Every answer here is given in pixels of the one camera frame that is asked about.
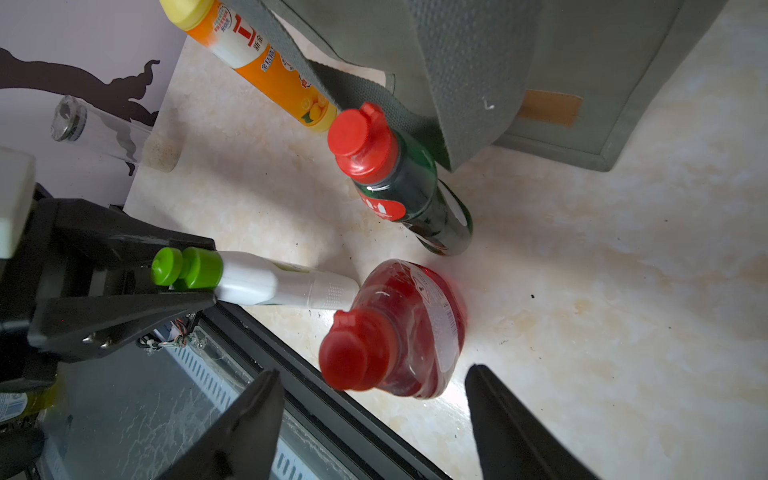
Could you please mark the grey-green shopping bag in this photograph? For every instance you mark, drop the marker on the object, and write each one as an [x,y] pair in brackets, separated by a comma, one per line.
[564,80]

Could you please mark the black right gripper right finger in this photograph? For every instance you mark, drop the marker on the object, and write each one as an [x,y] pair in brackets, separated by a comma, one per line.
[511,442]

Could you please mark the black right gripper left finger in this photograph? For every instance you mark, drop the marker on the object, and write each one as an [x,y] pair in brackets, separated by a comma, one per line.
[242,443]

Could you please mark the white bottle green cap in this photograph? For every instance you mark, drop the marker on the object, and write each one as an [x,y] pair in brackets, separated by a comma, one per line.
[248,280]

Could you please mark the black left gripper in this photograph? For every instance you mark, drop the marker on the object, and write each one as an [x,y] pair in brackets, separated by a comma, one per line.
[46,316]

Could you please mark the clear glass jar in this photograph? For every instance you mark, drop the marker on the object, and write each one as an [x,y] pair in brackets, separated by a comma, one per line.
[78,123]

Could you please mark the dark green bottle red cap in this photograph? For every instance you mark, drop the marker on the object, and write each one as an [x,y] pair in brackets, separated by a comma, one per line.
[396,178]

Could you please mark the orange bottle yellow cap rear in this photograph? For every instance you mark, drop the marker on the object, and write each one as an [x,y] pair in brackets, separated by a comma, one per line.
[225,32]

